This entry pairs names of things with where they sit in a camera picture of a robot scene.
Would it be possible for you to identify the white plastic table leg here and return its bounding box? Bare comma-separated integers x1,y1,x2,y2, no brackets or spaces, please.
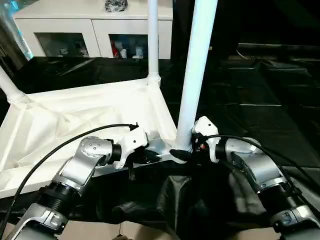
0,67,28,105
146,0,161,86
174,0,218,153

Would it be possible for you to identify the white plastic table top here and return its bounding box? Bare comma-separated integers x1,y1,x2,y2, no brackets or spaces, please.
0,76,191,201

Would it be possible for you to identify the black plastic mat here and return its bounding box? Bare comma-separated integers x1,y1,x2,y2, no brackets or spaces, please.
0,56,320,236

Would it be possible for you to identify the long grey metal bar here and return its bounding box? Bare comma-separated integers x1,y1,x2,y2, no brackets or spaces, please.
237,43,320,51

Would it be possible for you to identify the white cabinet with glass doors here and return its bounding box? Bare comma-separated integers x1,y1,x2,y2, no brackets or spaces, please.
13,0,173,60

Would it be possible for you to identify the shiny crumpled foil object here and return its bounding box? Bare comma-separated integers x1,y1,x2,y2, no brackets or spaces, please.
103,0,130,13

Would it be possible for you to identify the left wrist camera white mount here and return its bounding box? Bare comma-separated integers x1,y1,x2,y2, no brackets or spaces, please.
113,128,151,170

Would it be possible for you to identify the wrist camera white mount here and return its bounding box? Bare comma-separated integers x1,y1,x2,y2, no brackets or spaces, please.
113,128,151,170
193,116,221,163

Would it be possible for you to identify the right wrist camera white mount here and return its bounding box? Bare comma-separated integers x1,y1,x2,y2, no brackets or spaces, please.
193,116,221,163

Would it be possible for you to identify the black left wrist camera cable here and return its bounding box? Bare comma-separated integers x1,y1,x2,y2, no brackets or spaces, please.
0,121,140,226

